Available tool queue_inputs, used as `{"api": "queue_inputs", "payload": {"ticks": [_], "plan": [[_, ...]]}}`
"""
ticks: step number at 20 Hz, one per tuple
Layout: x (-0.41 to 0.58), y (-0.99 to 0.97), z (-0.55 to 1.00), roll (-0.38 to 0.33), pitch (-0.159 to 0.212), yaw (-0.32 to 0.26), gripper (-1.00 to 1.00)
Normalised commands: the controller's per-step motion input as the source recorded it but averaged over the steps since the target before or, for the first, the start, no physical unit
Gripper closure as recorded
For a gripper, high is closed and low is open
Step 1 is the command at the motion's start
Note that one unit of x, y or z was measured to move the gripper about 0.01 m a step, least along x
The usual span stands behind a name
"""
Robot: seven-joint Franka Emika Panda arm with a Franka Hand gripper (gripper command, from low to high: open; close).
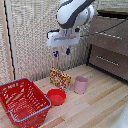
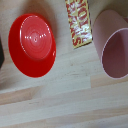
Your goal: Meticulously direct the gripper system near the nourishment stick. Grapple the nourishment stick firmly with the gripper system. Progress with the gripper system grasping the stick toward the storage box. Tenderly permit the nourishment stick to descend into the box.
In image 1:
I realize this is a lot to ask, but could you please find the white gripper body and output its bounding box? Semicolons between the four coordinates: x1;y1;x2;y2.
46;27;81;49

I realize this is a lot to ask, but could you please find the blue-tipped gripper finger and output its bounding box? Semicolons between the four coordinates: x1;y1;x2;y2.
65;45;72;56
52;47;59;58

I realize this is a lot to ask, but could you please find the colourful snack box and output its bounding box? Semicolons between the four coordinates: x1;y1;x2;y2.
49;67;72;92

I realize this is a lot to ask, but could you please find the pink plastic cup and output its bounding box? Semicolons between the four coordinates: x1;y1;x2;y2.
73;75;89;95

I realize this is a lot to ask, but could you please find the brown wooden drawer cabinet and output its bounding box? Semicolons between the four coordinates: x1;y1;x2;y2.
86;9;128;83

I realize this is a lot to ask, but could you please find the red plastic bowl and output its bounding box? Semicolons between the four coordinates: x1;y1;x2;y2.
46;88;67;107

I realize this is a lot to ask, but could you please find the red plastic shopping basket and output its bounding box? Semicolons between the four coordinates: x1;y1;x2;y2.
0;77;53;128

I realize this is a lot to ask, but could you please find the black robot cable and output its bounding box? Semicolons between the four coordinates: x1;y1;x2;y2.
79;16;128;38

